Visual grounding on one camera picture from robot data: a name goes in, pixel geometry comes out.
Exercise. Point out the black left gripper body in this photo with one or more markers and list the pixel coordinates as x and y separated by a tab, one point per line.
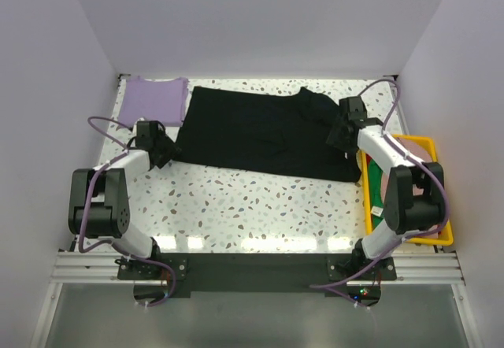
164	151

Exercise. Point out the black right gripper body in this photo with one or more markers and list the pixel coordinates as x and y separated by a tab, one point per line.
339	136

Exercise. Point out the black t shirt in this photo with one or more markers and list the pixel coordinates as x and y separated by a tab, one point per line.
280	135

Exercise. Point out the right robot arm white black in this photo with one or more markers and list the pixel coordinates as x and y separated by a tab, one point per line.
376	142

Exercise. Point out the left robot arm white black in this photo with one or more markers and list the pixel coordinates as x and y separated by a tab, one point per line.
99	211

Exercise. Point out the folded purple t shirt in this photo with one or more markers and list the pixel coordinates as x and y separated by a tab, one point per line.
163	101

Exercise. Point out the pink t shirt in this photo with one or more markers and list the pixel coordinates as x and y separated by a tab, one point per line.
413	204

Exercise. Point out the green t shirt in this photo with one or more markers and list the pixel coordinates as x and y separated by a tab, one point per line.
377	191

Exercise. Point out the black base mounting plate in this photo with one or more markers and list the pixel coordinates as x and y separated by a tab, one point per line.
182	275

